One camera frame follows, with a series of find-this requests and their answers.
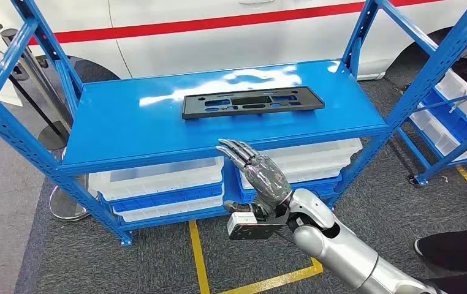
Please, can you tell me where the blue metal shelf rack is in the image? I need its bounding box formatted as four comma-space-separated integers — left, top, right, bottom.
0, 0, 467, 247
395, 24, 467, 187

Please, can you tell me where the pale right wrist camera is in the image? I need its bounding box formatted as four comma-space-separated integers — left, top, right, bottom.
226, 211, 259, 237

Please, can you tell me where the black plastic panel part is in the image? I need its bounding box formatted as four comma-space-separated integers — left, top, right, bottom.
181, 86, 325, 121

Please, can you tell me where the white car with red stripe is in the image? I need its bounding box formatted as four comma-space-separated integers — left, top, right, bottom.
0, 0, 467, 84

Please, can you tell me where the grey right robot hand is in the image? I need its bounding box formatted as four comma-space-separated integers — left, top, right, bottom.
215, 138, 294, 218

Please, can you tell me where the chrome base stanchion post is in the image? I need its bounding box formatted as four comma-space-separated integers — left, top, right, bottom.
0, 27, 93, 222

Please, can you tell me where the dark base stanchion post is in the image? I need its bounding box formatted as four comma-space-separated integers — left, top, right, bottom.
0, 21, 70, 152

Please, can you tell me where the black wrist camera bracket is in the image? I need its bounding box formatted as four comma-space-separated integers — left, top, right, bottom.
229, 205, 292, 241

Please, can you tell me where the person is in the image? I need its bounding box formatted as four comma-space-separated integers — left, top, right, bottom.
414, 227, 467, 294

